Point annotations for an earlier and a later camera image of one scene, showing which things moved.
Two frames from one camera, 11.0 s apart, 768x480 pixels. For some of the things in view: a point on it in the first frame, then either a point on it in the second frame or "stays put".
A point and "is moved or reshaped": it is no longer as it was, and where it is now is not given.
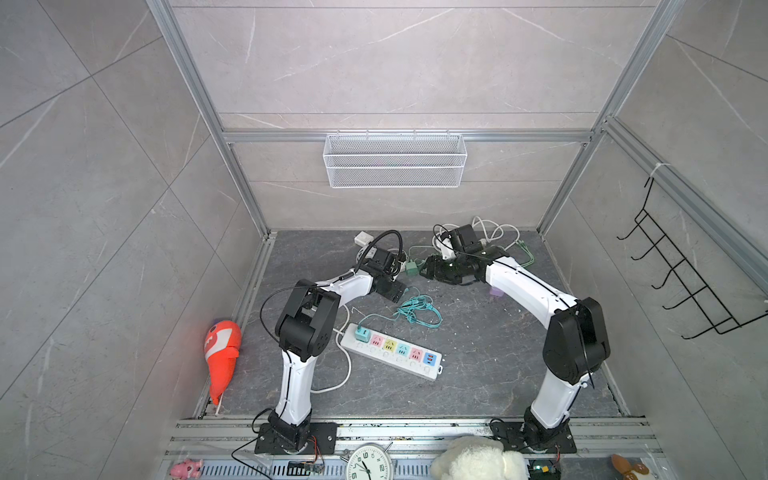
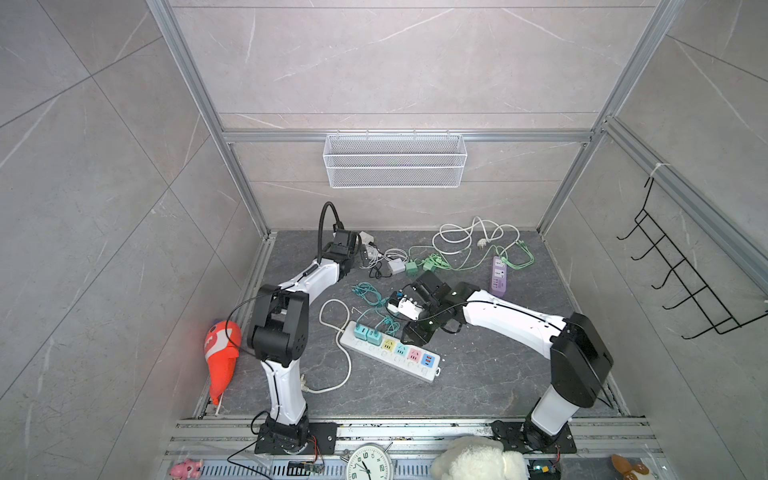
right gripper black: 434,270 -> 418,337
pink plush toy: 188,469 stays put
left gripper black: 398,292 -> 356,249
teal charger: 364,335 stays put
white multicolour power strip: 394,352 stays put
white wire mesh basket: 395,161 stays put
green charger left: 411,268 stays put
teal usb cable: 419,309 is moved or reshaped
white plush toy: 479,458 stays put
